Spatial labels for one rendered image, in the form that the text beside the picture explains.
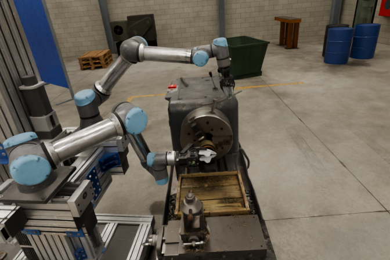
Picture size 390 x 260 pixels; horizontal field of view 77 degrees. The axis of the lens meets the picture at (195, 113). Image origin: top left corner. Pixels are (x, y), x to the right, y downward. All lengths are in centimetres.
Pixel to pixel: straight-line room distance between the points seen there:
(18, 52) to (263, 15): 1078
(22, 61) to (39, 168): 60
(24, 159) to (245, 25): 1091
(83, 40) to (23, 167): 1125
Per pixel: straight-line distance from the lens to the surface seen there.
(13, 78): 139
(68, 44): 1246
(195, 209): 96
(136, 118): 109
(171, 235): 111
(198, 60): 123
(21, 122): 141
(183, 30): 1122
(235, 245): 107
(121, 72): 154
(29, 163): 103
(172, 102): 156
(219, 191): 139
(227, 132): 143
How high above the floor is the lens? 183
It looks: 25 degrees down
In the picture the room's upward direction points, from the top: 5 degrees counter-clockwise
